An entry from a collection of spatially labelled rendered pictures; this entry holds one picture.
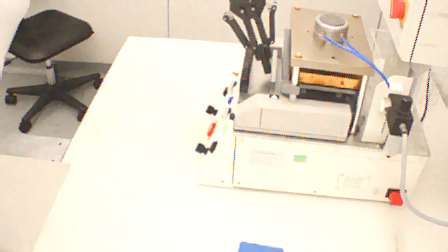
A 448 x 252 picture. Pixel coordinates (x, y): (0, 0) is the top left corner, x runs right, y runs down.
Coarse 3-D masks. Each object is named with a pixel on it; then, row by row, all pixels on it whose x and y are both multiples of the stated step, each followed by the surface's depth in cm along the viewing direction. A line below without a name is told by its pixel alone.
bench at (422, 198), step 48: (144, 48) 168; (192, 48) 169; (240, 48) 170; (96, 96) 143; (144, 96) 144; (192, 96) 145; (432, 96) 153; (96, 144) 125; (144, 144) 126; (192, 144) 127; (432, 144) 132; (96, 192) 112; (144, 192) 113; (192, 192) 114; (240, 192) 114; (288, 192) 115; (432, 192) 116; (48, 240) 99; (96, 240) 100; (144, 240) 101; (192, 240) 102; (240, 240) 103; (288, 240) 103; (336, 240) 103; (384, 240) 103
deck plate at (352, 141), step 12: (372, 84) 122; (372, 96) 118; (240, 132) 104; (252, 132) 104; (264, 132) 104; (360, 132) 106; (420, 132) 107; (324, 144) 102; (336, 144) 102; (348, 144) 102; (360, 144) 102; (372, 144) 102; (408, 144) 103; (420, 144) 103; (420, 156) 101
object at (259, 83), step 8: (256, 64) 119; (272, 64) 112; (280, 64) 120; (256, 72) 116; (272, 72) 109; (280, 72) 116; (256, 80) 113; (264, 80) 113; (272, 80) 106; (248, 88) 110; (256, 88) 110; (264, 88) 110; (272, 88) 107; (240, 96) 107; (248, 96) 108; (352, 112) 105; (360, 120) 105
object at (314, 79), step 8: (304, 72) 100; (312, 72) 100; (320, 72) 101; (328, 72) 101; (336, 72) 101; (304, 80) 101; (312, 80) 101; (320, 80) 101; (328, 80) 100; (336, 80) 100; (344, 80) 100; (352, 80) 100; (360, 80) 99; (312, 88) 102; (320, 88) 102; (328, 88) 102; (336, 88) 101; (344, 88) 101; (352, 88) 101
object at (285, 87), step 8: (288, 32) 116; (288, 40) 112; (288, 48) 109; (288, 56) 106; (288, 64) 103; (288, 72) 101; (280, 80) 102; (288, 80) 100; (280, 88) 102; (288, 88) 99; (296, 88) 99
